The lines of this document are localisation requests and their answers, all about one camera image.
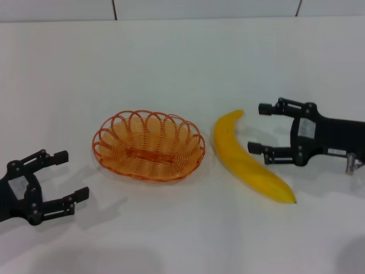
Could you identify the orange plastic woven basket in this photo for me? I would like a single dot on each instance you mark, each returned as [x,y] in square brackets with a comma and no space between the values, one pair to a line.
[148,148]

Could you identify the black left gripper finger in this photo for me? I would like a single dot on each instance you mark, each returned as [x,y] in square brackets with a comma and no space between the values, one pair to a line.
[65,202]
[54,158]

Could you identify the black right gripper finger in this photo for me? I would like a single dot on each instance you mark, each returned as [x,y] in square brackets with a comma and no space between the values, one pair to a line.
[276,154]
[285,108]

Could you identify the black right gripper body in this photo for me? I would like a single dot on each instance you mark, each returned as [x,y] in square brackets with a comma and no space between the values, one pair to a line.
[330,137]

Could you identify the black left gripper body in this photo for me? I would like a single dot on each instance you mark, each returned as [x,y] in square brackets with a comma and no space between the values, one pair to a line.
[20,197]

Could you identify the yellow banana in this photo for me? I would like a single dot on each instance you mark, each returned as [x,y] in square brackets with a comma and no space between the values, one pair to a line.
[242,160]

